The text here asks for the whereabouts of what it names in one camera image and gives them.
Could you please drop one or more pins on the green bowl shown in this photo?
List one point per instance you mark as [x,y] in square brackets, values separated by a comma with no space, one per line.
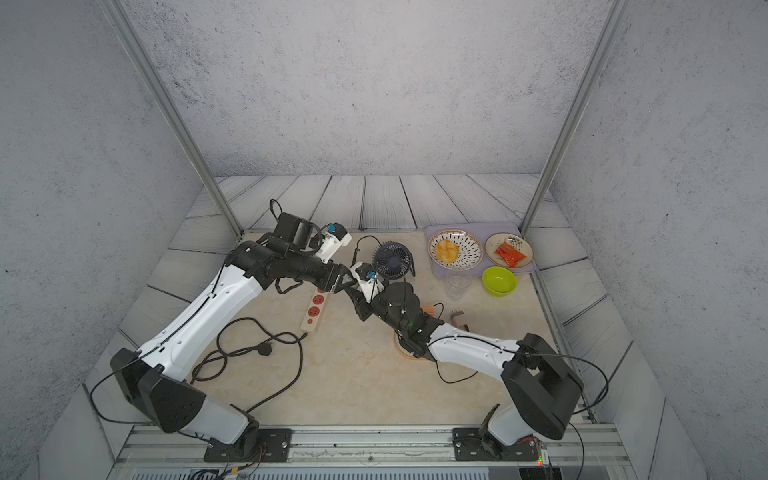
[498,281]

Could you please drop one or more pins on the beige power strip red sockets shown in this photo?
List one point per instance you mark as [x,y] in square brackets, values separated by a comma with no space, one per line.
[314,312]

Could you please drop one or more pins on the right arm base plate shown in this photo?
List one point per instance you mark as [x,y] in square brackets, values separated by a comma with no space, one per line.
[470,444]

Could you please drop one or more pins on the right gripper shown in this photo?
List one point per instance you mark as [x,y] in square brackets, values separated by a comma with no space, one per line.
[360,304]

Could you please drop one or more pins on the purple tray mat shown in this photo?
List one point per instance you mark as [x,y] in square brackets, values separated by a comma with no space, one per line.
[482,232]

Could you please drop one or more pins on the aluminium front rail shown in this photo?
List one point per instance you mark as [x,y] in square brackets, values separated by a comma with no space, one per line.
[589,451]

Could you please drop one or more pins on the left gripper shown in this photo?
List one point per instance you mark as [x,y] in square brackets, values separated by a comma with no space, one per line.
[333,276]

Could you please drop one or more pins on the patterned bowl with yellow food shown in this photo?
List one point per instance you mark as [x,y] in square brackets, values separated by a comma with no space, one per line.
[455,250]

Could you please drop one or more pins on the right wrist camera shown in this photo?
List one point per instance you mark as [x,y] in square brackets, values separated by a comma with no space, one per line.
[370,283]

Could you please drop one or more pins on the plate with red food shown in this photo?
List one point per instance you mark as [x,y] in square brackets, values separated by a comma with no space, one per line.
[508,250]

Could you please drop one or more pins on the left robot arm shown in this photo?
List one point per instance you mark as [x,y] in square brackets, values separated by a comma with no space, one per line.
[153,379]

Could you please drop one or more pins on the pink plug adapter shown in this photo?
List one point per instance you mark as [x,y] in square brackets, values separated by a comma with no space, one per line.
[459,320]

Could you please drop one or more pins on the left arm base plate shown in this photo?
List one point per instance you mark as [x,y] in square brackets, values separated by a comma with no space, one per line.
[256,444]

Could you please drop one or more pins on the right aluminium frame post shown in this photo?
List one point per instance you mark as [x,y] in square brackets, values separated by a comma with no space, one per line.
[587,84]

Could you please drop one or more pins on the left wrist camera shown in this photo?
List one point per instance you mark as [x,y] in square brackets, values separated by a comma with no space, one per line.
[333,237]

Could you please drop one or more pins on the left aluminium frame post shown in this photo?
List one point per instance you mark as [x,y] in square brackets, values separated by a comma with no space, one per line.
[130,41]

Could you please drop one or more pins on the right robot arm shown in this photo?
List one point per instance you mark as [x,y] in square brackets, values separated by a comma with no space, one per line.
[543,388]

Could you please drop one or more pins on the aluminium frame post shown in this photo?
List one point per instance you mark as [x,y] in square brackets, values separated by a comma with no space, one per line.
[587,84]
[130,41]

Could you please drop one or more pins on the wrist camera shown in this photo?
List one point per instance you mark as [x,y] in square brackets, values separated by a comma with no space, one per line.
[370,283]
[333,237]

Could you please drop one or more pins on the orange desk fan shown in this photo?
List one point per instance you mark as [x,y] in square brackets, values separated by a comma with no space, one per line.
[429,309]

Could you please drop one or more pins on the black desk fan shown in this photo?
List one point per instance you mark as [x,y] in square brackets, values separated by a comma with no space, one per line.
[393,260]

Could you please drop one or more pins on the clear plastic cup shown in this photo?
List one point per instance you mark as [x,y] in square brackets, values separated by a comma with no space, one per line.
[456,286]

